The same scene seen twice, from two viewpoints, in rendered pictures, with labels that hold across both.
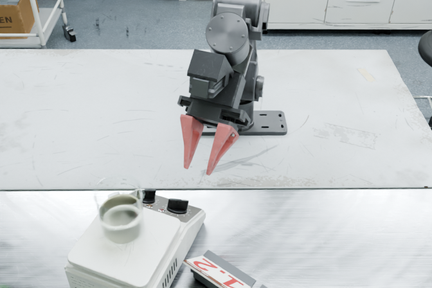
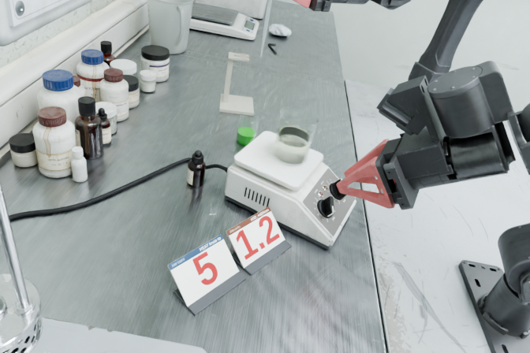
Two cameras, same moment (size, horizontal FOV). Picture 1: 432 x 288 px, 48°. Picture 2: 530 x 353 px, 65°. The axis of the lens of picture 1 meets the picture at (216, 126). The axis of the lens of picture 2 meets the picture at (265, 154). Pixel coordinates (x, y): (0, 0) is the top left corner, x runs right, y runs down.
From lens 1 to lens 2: 0.62 m
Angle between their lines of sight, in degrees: 70
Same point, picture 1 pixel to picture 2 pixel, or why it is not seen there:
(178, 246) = (276, 193)
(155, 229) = (288, 172)
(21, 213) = (332, 150)
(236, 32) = (456, 83)
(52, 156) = not seen: hidden behind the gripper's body
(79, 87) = (498, 189)
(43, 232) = not seen: hidden behind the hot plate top
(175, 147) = (432, 247)
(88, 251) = (270, 139)
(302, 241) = (298, 337)
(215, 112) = (389, 150)
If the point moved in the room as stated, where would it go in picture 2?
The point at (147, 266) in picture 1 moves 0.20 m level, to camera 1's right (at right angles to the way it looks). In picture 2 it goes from (251, 161) to (225, 254)
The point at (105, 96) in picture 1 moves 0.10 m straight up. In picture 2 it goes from (494, 205) to (519, 165)
